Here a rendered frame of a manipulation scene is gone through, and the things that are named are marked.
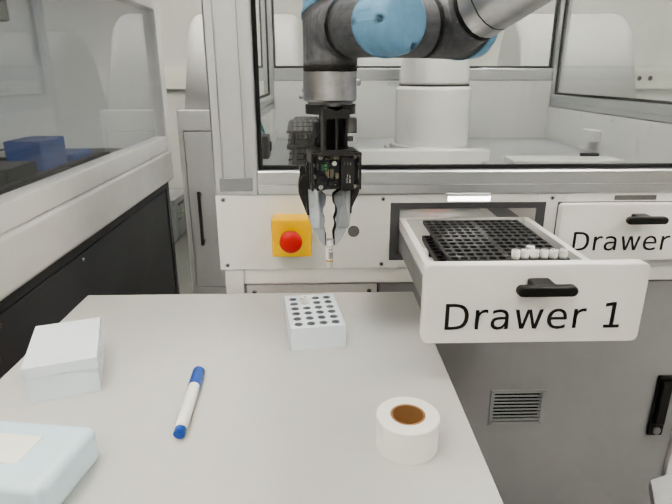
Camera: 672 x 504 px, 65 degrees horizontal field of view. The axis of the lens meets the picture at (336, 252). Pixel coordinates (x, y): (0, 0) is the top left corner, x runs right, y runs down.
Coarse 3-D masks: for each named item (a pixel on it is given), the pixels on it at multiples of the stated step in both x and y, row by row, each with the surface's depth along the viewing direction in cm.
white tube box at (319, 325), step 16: (288, 304) 87; (320, 304) 87; (336, 304) 87; (288, 320) 82; (304, 320) 82; (320, 320) 82; (336, 320) 82; (304, 336) 80; (320, 336) 80; (336, 336) 81
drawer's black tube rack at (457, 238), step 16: (432, 224) 96; (448, 224) 96; (464, 224) 96; (480, 224) 96; (496, 224) 97; (512, 224) 97; (432, 240) 96; (448, 240) 87; (464, 240) 87; (480, 240) 87; (496, 240) 88; (512, 240) 88; (528, 240) 87; (544, 240) 87; (432, 256) 90
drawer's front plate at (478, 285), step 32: (448, 288) 68; (480, 288) 68; (512, 288) 68; (608, 288) 69; (640, 288) 69; (480, 320) 70; (512, 320) 70; (544, 320) 70; (576, 320) 70; (608, 320) 70
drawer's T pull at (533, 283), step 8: (528, 280) 68; (536, 280) 67; (544, 280) 67; (520, 288) 65; (528, 288) 64; (536, 288) 64; (544, 288) 65; (552, 288) 65; (560, 288) 65; (568, 288) 65; (576, 288) 65; (520, 296) 65; (528, 296) 65; (536, 296) 65; (544, 296) 65; (552, 296) 65; (560, 296) 65; (568, 296) 65
